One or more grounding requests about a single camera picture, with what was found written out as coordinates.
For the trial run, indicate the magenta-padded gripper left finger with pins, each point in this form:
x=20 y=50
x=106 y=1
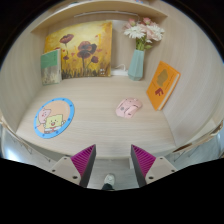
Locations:
x=68 y=168

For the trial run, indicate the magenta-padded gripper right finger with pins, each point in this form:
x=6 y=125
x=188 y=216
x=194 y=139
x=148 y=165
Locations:
x=156 y=168

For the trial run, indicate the pink computer mouse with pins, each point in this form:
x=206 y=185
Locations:
x=128 y=107

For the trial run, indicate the round blue-rimmed cartoon mouse pad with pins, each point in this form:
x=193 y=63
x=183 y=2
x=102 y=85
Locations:
x=53 y=118

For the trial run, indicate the person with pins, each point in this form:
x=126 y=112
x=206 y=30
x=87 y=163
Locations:
x=108 y=181

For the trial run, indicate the orange book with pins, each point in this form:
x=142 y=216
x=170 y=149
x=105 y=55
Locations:
x=163 y=85

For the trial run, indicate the green and beige book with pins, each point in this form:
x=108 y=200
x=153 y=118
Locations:
x=50 y=68

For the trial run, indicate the teal faceted vase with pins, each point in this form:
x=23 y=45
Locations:
x=136 y=66

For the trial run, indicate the yellow poppy canvas painting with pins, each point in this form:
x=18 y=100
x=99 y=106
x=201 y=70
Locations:
x=80 y=50

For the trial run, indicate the pink and white flower bouquet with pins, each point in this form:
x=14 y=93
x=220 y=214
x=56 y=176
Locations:
x=143 y=31

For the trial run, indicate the white light bar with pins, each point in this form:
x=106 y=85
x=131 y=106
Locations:
x=106 y=13

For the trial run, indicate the light wooden shelf board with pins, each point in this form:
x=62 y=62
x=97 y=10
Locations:
x=100 y=7

